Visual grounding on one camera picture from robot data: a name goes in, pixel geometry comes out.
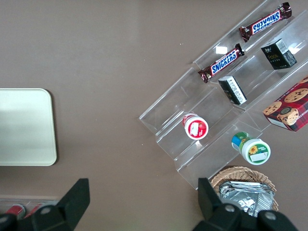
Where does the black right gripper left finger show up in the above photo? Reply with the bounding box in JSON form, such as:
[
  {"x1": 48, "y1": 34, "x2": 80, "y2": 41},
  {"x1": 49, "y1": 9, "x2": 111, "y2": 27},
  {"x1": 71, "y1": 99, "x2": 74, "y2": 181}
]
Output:
[{"x1": 18, "y1": 178, "x2": 90, "y2": 231}]

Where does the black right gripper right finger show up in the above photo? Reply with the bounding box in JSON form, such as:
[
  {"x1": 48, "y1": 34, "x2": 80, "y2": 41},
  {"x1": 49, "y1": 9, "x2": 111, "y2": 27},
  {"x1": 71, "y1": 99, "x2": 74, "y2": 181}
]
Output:
[{"x1": 192, "y1": 178, "x2": 244, "y2": 231}]

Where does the foil wrapped sandwich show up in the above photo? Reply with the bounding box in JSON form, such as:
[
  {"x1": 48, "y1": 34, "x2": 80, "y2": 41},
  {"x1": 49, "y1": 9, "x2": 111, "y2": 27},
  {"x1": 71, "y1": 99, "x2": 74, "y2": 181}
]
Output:
[{"x1": 218, "y1": 181, "x2": 275, "y2": 218}]

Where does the woven wicker basket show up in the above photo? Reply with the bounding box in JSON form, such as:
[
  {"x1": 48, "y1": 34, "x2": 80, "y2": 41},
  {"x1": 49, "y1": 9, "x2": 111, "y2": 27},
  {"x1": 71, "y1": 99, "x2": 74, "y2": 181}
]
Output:
[{"x1": 209, "y1": 166, "x2": 279, "y2": 212}]

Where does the cream rounded plastic tray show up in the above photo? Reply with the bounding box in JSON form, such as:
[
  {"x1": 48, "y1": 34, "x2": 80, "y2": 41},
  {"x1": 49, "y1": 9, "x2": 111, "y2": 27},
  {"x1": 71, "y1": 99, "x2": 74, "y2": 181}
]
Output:
[{"x1": 0, "y1": 88, "x2": 58, "y2": 167}]

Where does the red soda can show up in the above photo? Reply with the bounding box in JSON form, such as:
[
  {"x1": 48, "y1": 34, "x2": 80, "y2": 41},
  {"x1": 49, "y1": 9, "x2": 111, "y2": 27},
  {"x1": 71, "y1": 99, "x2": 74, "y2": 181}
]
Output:
[
  {"x1": 23, "y1": 202, "x2": 48, "y2": 218},
  {"x1": 4, "y1": 204, "x2": 26, "y2": 218}
]

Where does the clear plastic can holder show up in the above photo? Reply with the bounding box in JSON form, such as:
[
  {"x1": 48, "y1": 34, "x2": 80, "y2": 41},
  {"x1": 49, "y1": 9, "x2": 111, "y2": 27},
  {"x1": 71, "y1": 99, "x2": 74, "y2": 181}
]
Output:
[{"x1": 0, "y1": 194, "x2": 60, "y2": 218}]

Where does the green lidded sunflower jar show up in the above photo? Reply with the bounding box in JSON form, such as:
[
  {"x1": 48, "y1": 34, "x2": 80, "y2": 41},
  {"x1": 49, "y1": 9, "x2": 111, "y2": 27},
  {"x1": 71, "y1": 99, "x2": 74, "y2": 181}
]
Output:
[{"x1": 231, "y1": 131, "x2": 271, "y2": 166}]

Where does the red lidded strawberry jar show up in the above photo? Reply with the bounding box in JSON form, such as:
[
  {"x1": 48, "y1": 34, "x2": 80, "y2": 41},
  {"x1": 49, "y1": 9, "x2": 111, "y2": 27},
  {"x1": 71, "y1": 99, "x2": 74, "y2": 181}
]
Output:
[{"x1": 182, "y1": 113, "x2": 209, "y2": 140}]

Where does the clear acrylic stepped display riser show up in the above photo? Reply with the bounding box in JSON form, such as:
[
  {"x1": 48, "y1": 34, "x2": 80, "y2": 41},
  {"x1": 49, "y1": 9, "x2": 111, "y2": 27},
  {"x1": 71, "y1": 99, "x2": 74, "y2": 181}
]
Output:
[
  {"x1": 192, "y1": 0, "x2": 308, "y2": 133},
  {"x1": 139, "y1": 67, "x2": 263, "y2": 191}
]

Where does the small black carton box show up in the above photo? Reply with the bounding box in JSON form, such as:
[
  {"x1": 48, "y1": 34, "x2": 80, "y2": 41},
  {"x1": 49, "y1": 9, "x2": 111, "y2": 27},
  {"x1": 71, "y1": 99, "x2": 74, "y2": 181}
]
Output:
[{"x1": 218, "y1": 75, "x2": 248, "y2": 106}]

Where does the red chocolate chip cookie box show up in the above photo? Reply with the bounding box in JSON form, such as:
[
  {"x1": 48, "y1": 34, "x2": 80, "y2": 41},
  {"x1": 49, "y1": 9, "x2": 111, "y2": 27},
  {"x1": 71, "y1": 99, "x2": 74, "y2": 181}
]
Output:
[{"x1": 262, "y1": 76, "x2": 308, "y2": 132}]

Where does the Snickers chocolate bar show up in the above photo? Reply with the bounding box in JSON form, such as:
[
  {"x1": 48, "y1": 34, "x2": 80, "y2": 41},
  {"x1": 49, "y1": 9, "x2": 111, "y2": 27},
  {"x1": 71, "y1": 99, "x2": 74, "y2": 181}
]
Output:
[
  {"x1": 198, "y1": 43, "x2": 245, "y2": 84},
  {"x1": 238, "y1": 2, "x2": 292, "y2": 43}
]

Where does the upper black small box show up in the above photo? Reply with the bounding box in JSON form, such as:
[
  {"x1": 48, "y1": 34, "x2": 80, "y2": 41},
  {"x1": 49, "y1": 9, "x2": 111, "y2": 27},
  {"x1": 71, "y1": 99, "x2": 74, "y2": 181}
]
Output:
[{"x1": 260, "y1": 38, "x2": 298, "y2": 71}]

